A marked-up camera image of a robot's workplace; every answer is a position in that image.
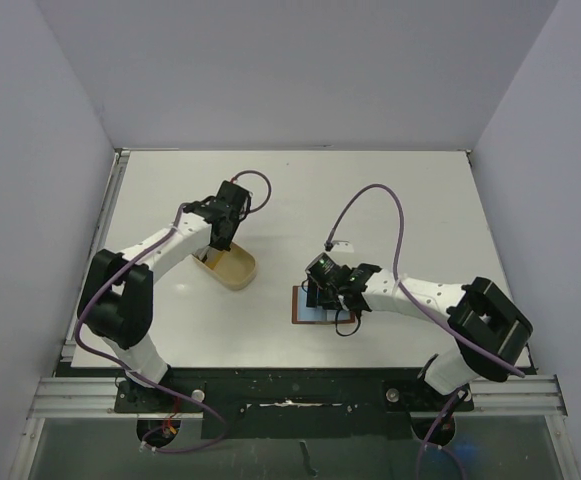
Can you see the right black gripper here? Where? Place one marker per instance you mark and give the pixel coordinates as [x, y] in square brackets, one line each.
[323, 294]

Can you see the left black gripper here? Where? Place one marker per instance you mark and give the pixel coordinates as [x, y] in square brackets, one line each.
[223, 244]

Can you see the brown leather card holder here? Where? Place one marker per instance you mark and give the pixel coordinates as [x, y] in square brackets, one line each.
[302, 314]

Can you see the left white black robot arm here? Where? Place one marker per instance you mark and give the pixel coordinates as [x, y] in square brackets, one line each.
[115, 311]

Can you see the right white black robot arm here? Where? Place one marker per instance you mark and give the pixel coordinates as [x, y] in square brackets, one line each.
[489, 331]

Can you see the beige oval tray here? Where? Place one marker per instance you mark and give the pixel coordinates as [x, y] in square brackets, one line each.
[234, 269]

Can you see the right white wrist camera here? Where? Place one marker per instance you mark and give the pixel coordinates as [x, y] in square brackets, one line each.
[338, 246]

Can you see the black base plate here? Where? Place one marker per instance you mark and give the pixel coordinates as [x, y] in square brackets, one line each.
[220, 388]

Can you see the aluminium frame rail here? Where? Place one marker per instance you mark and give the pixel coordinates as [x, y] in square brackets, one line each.
[74, 398]

